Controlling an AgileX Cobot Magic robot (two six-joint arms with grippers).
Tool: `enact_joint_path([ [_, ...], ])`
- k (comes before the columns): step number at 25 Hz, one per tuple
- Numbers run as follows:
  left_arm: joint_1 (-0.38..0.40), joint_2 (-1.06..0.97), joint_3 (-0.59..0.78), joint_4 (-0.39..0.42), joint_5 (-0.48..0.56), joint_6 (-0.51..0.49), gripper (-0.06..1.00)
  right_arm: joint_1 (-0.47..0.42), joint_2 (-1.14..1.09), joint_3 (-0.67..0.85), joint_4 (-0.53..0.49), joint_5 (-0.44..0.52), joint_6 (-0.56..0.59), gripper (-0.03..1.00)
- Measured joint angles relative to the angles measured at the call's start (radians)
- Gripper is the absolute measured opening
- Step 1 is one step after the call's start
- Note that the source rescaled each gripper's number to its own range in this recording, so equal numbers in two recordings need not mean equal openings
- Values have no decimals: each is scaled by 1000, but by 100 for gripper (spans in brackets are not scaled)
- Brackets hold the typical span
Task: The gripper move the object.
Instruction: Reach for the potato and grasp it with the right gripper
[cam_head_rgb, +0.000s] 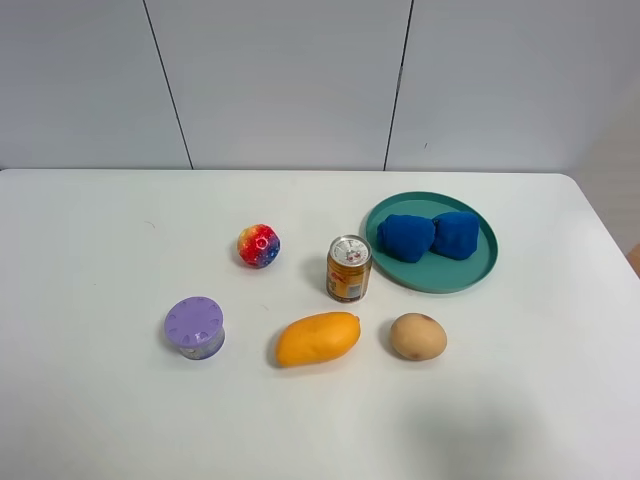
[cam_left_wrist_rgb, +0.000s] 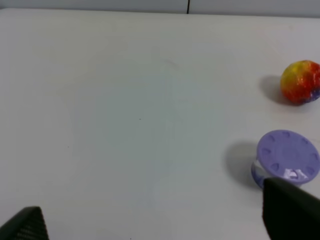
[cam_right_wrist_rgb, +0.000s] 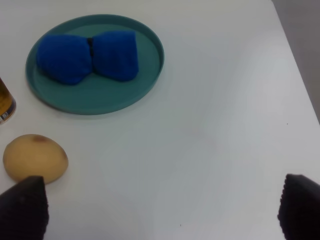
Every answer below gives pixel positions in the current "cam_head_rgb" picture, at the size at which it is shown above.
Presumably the brown potato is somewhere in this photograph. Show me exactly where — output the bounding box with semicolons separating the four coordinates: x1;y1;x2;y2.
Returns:
390;313;448;361

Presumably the orange drink can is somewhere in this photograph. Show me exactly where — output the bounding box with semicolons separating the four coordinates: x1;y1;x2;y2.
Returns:
326;235;372;303

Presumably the rainbow bumpy ball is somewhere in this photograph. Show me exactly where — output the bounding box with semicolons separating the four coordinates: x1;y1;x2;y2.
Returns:
236;224;281;269

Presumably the blue bean bag left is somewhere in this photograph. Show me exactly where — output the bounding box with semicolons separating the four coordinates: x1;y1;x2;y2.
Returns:
377;214;435;263

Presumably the blue bean bag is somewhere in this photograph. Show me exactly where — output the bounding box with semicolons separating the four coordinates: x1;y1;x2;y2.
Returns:
377;214;435;263
430;212;479;261

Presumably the yellow mango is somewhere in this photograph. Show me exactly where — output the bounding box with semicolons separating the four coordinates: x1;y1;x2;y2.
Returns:
274;312;361;368

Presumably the teal round plate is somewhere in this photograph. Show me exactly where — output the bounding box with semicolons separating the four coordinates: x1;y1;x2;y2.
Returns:
363;191;499;294

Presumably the blue bean bag right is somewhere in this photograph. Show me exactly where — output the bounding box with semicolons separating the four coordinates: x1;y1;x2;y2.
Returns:
430;212;479;261

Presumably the purple lidded jar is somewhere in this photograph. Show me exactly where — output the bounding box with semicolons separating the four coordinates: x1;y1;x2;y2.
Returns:
163;296;225;360

